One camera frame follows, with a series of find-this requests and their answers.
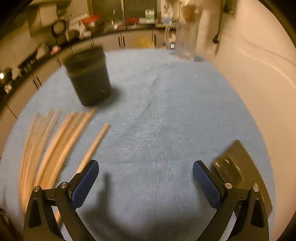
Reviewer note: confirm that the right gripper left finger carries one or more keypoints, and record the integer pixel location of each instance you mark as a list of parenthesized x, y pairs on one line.
[(40, 222)]

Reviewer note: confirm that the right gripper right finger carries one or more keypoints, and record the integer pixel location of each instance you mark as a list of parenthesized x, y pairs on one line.
[(247, 204)]

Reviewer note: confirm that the wooden chopstick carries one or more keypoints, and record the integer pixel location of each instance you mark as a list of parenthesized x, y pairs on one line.
[(24, 158), (41, 135), (54, 167), (85, 160), (69, 144), (51, 148)]

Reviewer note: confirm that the black smartphone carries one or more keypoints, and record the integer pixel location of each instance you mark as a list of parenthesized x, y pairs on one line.
[(236, 166)]

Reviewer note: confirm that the blue towel table cover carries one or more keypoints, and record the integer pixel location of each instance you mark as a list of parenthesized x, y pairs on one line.
[(164, 114)]

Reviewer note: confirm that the dark utensil holder cup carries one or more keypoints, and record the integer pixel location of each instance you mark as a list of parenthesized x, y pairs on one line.
[(88, 73)]

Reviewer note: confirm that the clear glass mug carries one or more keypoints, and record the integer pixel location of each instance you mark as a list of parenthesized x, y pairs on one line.
[(182, 37)]

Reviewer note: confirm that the red basin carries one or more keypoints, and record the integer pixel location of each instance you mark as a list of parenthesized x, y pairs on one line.
[(91, 19)]

